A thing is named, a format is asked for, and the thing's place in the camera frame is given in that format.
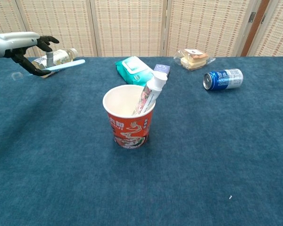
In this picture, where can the red paper noodle cup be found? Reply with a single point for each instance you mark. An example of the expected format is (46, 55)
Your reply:
(129, 131)

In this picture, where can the narrow bamboo screen panel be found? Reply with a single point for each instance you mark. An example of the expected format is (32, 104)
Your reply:
(278, 35)

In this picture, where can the light blue toothbrush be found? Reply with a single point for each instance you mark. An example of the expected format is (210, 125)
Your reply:
(68, 64)

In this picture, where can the metal screen hinge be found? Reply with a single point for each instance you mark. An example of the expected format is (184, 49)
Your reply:
(263, 18)
(251, 17)

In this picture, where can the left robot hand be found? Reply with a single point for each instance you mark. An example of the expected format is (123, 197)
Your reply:
(16, 41)

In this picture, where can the brown wooden post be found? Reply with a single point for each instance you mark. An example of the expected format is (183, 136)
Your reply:
(255, 28)

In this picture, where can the wrapped sandwich cake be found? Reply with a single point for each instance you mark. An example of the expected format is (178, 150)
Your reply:
(193, 60)

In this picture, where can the teal wet wipes pack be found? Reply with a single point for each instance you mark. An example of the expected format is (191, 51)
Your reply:
(129, 68)

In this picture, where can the yellow drink plastic bottle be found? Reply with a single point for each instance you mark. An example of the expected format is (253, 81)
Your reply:
(63, 55)

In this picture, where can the white toothpaste tube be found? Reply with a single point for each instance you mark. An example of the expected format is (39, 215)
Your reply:
(158, 81)

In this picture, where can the blue drink can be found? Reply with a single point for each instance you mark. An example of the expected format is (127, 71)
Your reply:
(226, 80)

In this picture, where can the wide bamboo folding screen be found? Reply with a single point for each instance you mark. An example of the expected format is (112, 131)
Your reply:
(129, 26)

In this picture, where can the small purple tissue pack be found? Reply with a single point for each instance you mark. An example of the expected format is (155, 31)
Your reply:
(162, 68)

